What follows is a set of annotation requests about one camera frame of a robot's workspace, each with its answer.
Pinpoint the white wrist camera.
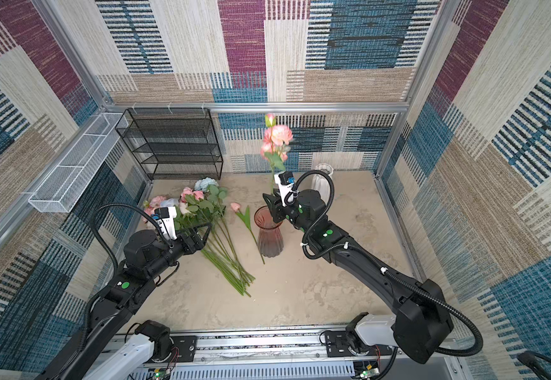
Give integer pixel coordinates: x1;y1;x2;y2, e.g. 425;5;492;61
274;171;294;207
153;207;177;241

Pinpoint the white ribbed ceramic vase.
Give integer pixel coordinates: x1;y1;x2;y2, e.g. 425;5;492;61
311;163;334;204

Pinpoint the black cable bottom right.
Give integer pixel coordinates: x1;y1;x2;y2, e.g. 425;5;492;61
516;350;551;380

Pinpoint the pink tulip with leaves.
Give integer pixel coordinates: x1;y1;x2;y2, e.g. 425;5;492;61
230;202;265;264

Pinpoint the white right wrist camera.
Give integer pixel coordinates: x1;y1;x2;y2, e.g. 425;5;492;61
274;171;294;207

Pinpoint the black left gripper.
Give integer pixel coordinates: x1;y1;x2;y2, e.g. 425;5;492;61
146;222;211;283

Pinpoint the pink rose spray stem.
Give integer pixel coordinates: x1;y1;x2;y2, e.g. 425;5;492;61
260;113;294;187

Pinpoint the black wire shelf rack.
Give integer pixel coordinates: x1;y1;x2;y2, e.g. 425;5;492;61
115;108;224;181

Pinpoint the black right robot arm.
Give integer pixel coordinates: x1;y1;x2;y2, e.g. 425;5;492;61
263;169;484;364

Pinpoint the pile of artificial flowers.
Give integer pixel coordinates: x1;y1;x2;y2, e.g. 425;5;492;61
143;177;255;296

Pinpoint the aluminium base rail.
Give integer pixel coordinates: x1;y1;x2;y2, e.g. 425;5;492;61
56;322;461;380

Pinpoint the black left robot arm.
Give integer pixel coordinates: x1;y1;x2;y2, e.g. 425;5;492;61
37;204;211;379

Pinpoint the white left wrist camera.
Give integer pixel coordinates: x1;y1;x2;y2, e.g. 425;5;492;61
153;207;177;241

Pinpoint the white wire mesh basket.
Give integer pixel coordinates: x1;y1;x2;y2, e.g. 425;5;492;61
28;112;121;213

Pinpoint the red glass vase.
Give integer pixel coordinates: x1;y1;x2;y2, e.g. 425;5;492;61
254;206;284;258

